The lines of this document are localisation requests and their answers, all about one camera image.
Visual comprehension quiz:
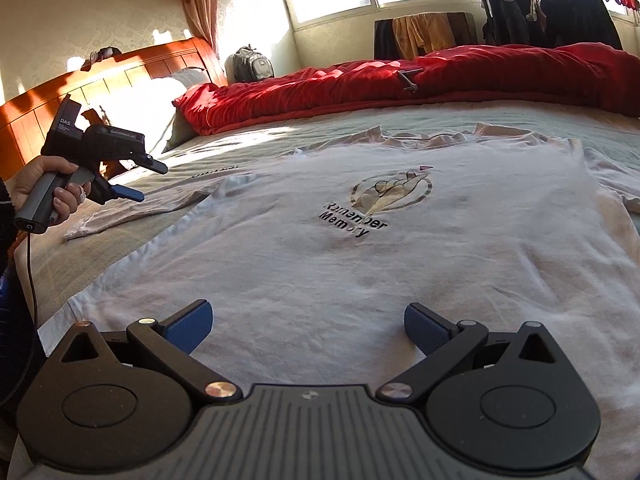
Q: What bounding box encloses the wooden headboard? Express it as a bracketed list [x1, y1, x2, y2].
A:
[0, 37, 228, 181]

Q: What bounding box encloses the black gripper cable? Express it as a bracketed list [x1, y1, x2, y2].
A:
[25, 230, 41, 341]

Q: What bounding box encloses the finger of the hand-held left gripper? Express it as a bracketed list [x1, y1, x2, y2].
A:
[132, 152, 169, 176]
[92, 170, 146, 207]

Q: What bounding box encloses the black jacket with badge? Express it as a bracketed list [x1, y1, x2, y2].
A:
[477, 0, 536, 46]

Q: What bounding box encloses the person's left hand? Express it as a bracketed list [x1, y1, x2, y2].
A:
[9, 155, 93, 228]

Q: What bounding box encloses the grey metal tool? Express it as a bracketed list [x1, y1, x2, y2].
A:
[398, 67, 425, 93]

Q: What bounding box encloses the white pillow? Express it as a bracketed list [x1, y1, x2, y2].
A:
[100, 67, 211, 178]

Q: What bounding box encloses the orange curtain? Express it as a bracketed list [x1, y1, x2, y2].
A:
[176, 0, 222, 58]

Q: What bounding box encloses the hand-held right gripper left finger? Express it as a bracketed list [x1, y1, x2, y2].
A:
[60, 299, 238, 403]

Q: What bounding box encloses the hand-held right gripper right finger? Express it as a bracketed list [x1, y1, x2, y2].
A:
[377, 302, 557, 403]

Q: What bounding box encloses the person's dark clothing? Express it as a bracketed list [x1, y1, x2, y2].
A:
[0, 240, 51, 421]

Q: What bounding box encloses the orange draped cloth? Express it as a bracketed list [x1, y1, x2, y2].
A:
[392, 12, 457, 61]

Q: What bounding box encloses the brown wooden cabinet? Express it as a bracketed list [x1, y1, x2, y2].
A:
[447, 11, 478, 48]

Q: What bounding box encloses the black draped cloth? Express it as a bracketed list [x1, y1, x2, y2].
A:
[374, 19, 398, 60]

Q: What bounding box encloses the plain black jacket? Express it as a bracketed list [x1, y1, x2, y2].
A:
[540, 0, 623, 51]

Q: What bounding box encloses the red quilt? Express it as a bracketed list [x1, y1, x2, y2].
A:
[172, 42, 640, 136]

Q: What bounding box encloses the grey backpack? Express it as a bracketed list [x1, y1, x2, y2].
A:
[225, 46, 275, 83]

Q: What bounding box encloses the white long-sleeve shirt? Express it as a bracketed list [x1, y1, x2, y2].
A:
[37, 122, 640, 480]

